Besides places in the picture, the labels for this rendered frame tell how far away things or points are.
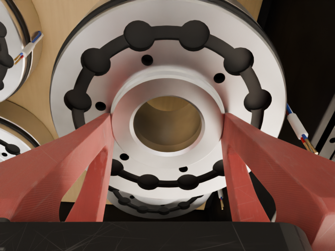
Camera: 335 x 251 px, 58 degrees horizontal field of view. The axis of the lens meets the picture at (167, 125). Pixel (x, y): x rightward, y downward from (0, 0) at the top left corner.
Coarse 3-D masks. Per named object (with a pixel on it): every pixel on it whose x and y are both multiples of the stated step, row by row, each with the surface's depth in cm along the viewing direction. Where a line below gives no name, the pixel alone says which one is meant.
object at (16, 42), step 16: (0, 0) 17; (0, 16) 18; (0, 32) 18; (16, 32) 18; (0, 48) 19; (16, 48) 19; (0, 64) 20; (16, 64) 19; (0, 80) 20; (16, 80) 20; (0, 96) 21
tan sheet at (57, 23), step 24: (48, 0) 20; (72, 0) 20; (96, 0) 20; (240, 0) 20; (48, 24) 21; (72, 24) 21; (48, 48) 22; (48, 72) 23; (24, 96) 24; (48, 96) 24; (168, 96) 25; (48, 120) 26; (72, 192) 31
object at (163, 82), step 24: (168, 72) 12; (120, 96) 12; (144, 96) 12; (192, 96) 12; (216, 96) 12; (120, 120) 12; (216, 120) 12; (120, 144) 13; (144, 144) 13; (192, 144) 13; (216, 144) 13; (168, 168) 14
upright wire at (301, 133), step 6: (288, 108) 14; (288, 114) 13; (294, 114) 13; (288, 120) 13; (294, 120) 13; (294, 126) 13; (300, 126) 12; (300, 132) 12; (306, 132) 12; (300, 138) 12; (306, 138) 12; (306, 144) 12
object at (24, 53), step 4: (40, 32) 20; (36, 36) 20; (40, 36) 20; (32, 40) 19; (36, 40) 19; (28, 44) 18; (32, 44) 19; (24, 48) 18; (28, 48) 18; (32, 48) 19; (20, 52) 18; (24, 52) 18; (28, 52) 18; (20, 56) 18; (24, 56) 18
